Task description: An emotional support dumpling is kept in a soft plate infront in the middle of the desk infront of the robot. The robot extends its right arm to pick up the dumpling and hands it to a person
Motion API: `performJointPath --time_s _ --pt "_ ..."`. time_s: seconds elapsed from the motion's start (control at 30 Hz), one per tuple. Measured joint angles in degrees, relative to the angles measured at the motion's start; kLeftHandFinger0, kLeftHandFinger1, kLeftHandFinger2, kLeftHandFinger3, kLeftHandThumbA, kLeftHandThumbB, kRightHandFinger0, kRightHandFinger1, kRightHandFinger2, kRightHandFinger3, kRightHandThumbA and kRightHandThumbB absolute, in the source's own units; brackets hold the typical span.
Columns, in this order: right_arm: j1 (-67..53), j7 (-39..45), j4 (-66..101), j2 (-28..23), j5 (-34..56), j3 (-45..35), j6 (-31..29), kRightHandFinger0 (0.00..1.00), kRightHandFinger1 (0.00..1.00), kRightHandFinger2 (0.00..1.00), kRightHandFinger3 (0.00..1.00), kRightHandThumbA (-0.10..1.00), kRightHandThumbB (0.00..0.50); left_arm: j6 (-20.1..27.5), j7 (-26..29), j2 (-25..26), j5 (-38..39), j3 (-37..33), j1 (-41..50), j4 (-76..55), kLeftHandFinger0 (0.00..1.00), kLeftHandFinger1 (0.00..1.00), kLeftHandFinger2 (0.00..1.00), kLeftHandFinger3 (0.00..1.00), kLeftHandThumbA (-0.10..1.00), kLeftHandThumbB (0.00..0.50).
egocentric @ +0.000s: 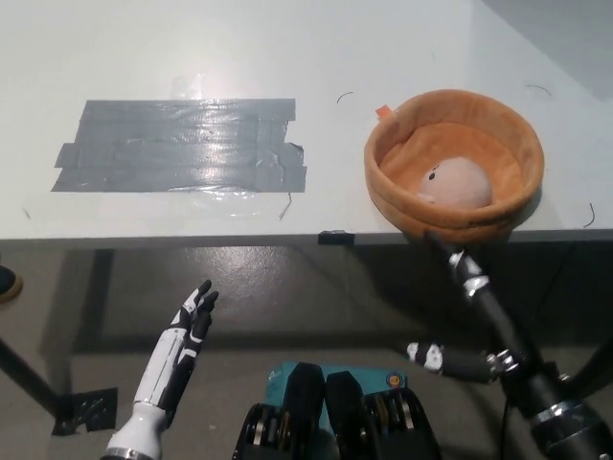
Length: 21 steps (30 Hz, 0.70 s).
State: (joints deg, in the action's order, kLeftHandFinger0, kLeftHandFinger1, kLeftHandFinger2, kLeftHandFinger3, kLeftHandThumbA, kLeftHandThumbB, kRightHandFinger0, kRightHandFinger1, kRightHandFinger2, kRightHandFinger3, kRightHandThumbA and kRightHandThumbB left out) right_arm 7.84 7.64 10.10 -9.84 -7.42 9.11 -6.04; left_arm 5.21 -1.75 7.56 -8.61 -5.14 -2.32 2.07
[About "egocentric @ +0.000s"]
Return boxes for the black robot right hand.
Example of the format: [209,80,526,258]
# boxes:
[405,229,600,432]

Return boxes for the small black tape piece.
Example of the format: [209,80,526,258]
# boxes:
[317,230,356,246]

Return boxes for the grey duct tape patch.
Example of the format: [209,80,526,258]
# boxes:
[50,98,308,194]

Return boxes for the dark shoe with tan sole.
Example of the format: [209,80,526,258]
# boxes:
[0,264,25,304]

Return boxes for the pale pink plush dumpling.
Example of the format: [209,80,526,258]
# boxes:
[414,157,494,208]

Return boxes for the teal cardboard box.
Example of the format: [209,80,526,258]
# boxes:
[265,361,409,435]

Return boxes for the black robot torso blocks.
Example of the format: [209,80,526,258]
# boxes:
[233,361,443,460]

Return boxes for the black metal stand leg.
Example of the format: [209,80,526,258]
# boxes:
[572,334,613,402]
[0,334,119,438]

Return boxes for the orange plush bowl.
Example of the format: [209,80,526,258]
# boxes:
[363,88,547,246]

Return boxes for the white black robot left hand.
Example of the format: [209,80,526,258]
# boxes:
[105,280,220,454]

